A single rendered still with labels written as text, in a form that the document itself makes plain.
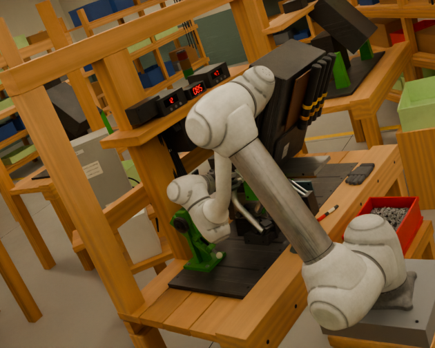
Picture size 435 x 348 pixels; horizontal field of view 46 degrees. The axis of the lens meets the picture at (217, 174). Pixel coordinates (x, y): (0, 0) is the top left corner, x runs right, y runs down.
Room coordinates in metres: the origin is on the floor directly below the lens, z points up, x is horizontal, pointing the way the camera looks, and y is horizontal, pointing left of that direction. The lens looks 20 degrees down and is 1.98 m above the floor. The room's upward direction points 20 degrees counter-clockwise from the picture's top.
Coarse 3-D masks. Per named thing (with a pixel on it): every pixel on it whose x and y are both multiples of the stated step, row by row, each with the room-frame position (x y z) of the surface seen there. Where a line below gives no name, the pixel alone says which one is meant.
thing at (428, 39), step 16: (352, 0) 5.81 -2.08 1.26; (368, 0) 5.52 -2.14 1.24; (384, 0) 5.21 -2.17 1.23; (400, 0) 4.75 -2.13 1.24; (416, 0) 4.77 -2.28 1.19; (432, 0) 4.18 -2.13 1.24; (368, 16) 5.38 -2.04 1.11; (384, 16) 5.04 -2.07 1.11; (400, 16) 4.72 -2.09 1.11; (416, 16) 4.45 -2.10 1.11; (432, 16) 4.21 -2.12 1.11; (384, 32) 5.33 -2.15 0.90; (400, 32) 5.21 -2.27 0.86; (416, 32) 4.76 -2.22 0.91; (432, 32) 4.53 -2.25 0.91; (416, 48) 4.75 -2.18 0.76; (432, 48) 4.50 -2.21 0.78; (416, 64) 4.62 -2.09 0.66; (432, 64) 4.35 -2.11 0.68; (400, 80) 5.21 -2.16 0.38; (400, 96) 5.14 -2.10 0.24
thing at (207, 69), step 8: (216, 64) 2.50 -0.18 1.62; (224, 64) 2.48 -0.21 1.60; (200, 72) 2.43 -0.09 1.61; (208, 72) 2.38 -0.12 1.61; (216, 72) 2.42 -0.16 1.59; (224, 72) 2.46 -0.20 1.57; (192, 80) 2.45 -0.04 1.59; (200, 80) 2.41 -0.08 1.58; (208, 80) 2.38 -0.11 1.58; (216, 80) 2.40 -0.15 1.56; (176, 88) 2.25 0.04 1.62; (160, 96) 2.21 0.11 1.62; (168, 96) 2.18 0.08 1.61; (176, 96) 2.21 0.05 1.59; (184, 96) 2.24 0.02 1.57; (160, 104) 2.13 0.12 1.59; (168, 104) 2.16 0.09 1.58; (176, 104) 2.19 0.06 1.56; (160, 112) 2.14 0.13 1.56; (168, 112) 2.15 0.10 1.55
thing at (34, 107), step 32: (256, 32) 2.87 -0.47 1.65; (96, 64) 2.15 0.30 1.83; (128, 64) 2.20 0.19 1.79; (32, 96) 1.86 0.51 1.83; (128, 96) 2.15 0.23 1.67; (32, 128) 1.87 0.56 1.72; (128, 128) 2.13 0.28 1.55; (64, 160) 1.86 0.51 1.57; (160, 160) 2.17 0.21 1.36; (64, 192) 1.87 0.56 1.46; (160, 192) 2.12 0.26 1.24; (96, 224) 1.87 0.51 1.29; (160, 224) 2.18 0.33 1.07; (96, 256) 1.87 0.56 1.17; (192, 256) 2.14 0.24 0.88; (128, 288) 1.87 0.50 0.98
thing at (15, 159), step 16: (0, 80) 9.45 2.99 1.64; (64, 80) 10.49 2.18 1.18; (0, 96) 9.83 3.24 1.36; (16, 112) 9.34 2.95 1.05; (0, 128) 9.11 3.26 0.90; (16, 128) 9.56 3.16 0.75; (0, 144) 8.89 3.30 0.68; (32, 144) 9.54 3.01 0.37; (16, 160) 9.10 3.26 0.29; (32, 160) 9.82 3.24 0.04
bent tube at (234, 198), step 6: (234, 192) 2.10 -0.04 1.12; (234, 198) 2.10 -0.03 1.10; (234, 204) 2.09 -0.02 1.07; (240, 204) 2.08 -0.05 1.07; (240, 210) 2.06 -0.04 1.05; (246, 210) 2.06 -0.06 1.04; (246, 216) 2.03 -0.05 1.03; (252, 216) 2.03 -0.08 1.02; (252, 222) 2.01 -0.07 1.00; (258, 222) 2.00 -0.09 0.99; (258, 228) 1.98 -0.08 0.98
